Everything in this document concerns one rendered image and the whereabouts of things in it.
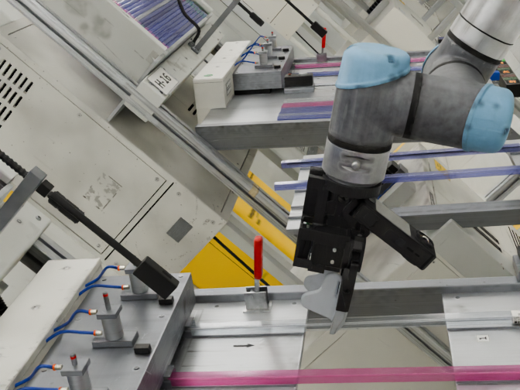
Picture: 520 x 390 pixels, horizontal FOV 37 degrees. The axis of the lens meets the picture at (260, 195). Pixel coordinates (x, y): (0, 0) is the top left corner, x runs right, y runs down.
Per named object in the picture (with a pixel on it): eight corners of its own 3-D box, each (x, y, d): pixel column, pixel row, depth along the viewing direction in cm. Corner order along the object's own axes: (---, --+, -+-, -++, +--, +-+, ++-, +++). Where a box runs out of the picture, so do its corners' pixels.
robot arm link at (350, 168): (390, 137, 92) (391, 160, 85) (382, 172, 94) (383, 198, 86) (328, 126, 93) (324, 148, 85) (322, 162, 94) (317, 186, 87)
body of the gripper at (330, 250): (296, 244, 99) (312, 158, 94) (363, 256, 99) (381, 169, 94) (291, 271, 92) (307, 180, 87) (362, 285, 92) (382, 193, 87)
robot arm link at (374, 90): (419, 63, 80) (340, 49, 81) (398, 160, 85) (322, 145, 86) (419, 48, 88) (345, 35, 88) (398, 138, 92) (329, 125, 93)
